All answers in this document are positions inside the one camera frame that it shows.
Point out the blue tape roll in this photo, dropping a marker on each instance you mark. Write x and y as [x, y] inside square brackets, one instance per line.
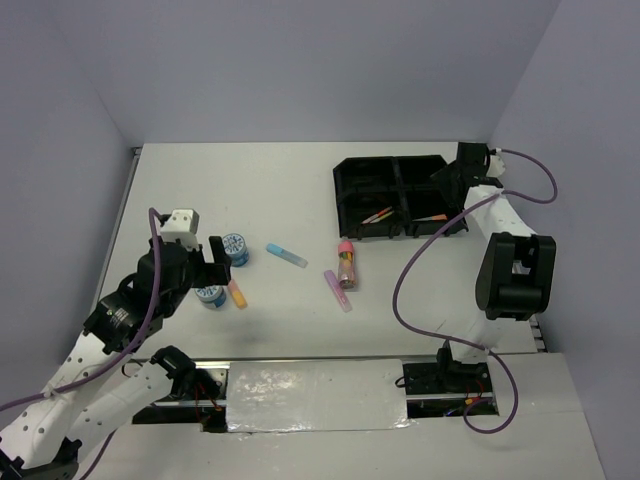
[236, 249]
[212, 297]

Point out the blue highlighter marker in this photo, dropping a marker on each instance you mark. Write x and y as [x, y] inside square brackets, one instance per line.
[286, 255]

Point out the orange yellow highlighter marker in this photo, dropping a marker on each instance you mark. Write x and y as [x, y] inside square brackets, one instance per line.
[237, 295]

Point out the purple highlighter marker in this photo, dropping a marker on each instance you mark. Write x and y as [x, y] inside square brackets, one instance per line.
[338, 292]

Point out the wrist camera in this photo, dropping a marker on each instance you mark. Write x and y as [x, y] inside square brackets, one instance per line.
[180, 226]
[495, 164]

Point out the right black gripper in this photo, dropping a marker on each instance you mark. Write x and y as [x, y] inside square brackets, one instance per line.
[442, 177]

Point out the black compartment organizer tray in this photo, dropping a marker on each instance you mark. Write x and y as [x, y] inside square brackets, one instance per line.
[365, 185]

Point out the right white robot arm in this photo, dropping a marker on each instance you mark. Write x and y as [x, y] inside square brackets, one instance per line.
[515, 276]

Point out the yellow slim highlighter pen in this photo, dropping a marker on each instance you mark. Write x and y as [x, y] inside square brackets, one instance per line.
[379, 218]

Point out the blue tape roll front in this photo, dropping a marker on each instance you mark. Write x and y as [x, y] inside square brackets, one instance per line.
[212, 297]

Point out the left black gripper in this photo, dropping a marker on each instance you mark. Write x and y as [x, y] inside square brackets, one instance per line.
[212, 273]

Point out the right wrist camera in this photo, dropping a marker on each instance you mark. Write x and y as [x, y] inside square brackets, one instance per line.
[495, 164]

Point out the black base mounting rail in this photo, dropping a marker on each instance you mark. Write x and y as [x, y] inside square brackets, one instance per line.
[328, 395]

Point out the blue tape roll rear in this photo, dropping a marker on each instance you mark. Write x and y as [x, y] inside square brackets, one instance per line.
[236, 249]

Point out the pink capped crayon tube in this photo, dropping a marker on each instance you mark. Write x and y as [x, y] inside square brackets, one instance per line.
[347, 277]

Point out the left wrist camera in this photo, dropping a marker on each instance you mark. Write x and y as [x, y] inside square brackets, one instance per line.
[180, 226]

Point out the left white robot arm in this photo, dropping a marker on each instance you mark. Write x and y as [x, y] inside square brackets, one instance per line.
[59, 426]

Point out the orange slim highlighter pen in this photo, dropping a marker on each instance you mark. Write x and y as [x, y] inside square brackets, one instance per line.
[383, 210]

